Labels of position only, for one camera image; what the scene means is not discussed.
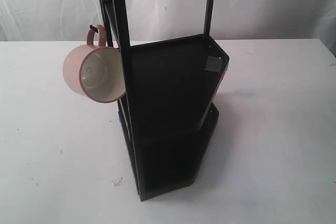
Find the black metal shelf rack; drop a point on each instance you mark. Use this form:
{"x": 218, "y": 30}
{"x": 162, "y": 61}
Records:
{"x": 167, "y": 114}

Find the grey square sticker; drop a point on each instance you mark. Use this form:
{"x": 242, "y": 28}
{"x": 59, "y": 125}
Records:
{"x": 214, "y": 64}

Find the pink ceramic mug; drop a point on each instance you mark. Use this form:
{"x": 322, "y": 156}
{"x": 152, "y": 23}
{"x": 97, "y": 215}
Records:
{"x": 94, "y": 69}

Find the black rack hook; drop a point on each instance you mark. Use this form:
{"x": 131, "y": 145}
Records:
{"x": 93, "y": 28}

